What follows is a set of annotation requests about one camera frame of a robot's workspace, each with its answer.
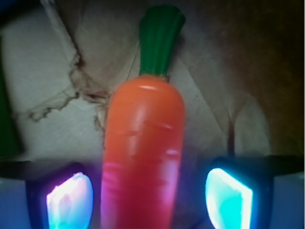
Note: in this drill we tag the green rectangular block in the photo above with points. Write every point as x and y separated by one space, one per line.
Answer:
11 142

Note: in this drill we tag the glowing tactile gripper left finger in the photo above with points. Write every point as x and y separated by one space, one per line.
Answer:
45 195

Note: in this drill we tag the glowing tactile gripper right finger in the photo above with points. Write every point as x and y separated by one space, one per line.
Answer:
266 192

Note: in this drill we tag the brown paper bag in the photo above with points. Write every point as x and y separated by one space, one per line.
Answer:
239 64

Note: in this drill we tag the orange toy carrot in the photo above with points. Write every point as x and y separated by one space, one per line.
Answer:
144 133

